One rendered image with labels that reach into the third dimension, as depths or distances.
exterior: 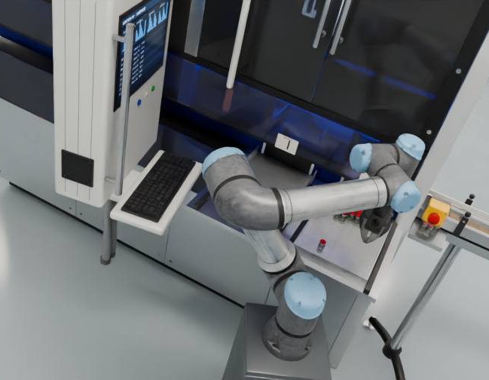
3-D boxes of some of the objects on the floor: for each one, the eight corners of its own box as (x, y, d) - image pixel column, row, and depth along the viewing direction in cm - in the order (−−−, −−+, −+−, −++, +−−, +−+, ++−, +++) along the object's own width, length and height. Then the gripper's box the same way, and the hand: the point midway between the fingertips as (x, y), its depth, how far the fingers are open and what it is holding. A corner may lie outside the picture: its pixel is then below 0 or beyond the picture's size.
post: (328, 353, 257) (581, -157, 130) (339, 359, 255) (606, -151, 129) (323, 363, 252) (582, -158, 125) (335, 369, 250) (609, -151, 124)
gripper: (411, 183, 152) (384, 237, 165) (380, 170, 155) (356, 225, 167) (404, 198, 146) (377, 253, 159) (373, 185, 148) (349, 240, 161)
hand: (365, 240), depth 160 cm, fingers closed
